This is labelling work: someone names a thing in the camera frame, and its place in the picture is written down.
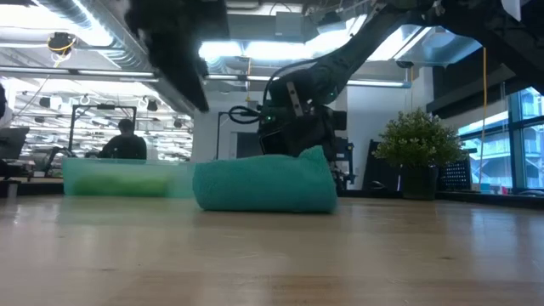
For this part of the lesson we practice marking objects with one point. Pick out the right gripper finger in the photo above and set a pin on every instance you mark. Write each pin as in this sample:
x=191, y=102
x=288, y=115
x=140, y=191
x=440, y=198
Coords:
x=312, y=140

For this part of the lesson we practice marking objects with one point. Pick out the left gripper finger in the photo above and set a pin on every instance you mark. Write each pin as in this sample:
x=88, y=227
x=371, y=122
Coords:
x=183, y=72

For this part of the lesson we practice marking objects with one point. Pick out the teal microfiber towel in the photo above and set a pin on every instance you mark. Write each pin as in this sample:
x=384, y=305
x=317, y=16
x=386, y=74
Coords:
x=263, y=187

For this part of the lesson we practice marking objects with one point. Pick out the lime green microfiber towel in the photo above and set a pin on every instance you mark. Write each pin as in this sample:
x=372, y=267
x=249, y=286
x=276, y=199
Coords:
x=123, y=186

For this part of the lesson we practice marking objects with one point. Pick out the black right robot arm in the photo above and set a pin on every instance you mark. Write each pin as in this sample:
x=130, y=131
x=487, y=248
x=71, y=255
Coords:
x=361, y=47

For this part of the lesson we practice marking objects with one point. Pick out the translucent teal plastic basket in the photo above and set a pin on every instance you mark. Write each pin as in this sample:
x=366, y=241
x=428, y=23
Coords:
x=127, y=168

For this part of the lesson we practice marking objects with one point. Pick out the black shelf cart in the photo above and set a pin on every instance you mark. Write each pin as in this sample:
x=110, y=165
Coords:
x=346, y=149

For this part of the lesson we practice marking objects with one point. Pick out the grey door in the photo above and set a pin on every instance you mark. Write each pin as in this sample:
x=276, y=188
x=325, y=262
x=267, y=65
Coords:
x=246, y=146

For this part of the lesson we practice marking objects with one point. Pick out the black leaning board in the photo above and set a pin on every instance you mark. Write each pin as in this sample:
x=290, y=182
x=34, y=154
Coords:
x=374, y=170

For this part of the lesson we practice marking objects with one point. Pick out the person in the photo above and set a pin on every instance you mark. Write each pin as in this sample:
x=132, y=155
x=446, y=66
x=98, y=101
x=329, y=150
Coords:
x=125, y=146

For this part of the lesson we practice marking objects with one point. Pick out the potted green plant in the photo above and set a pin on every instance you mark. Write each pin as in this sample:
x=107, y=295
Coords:
x=416, y=140

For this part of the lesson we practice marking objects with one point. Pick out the black perforated crate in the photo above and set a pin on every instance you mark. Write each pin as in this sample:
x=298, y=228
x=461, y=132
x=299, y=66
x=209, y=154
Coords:
x=455, y=174

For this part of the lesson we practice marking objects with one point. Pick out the dark computer monitor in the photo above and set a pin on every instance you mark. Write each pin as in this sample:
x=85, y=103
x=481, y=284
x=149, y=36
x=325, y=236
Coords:
x=13, y=142

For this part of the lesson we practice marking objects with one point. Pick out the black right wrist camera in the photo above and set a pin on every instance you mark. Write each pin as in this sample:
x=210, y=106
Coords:
x=276, y=138

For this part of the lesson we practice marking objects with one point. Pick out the black gantry frame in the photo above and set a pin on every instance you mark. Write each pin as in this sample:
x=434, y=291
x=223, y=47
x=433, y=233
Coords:
x=104, y=106

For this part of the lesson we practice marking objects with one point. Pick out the black ceiling dome camera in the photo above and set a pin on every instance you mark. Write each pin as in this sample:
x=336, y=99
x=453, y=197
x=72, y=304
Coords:
x=61, y=42

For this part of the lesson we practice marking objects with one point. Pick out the black aluminium table frame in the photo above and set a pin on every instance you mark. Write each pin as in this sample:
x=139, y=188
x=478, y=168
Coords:
x=510, y=200

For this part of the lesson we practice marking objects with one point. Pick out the small white post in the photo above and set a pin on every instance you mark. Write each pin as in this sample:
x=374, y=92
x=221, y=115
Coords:
x=12, y=191

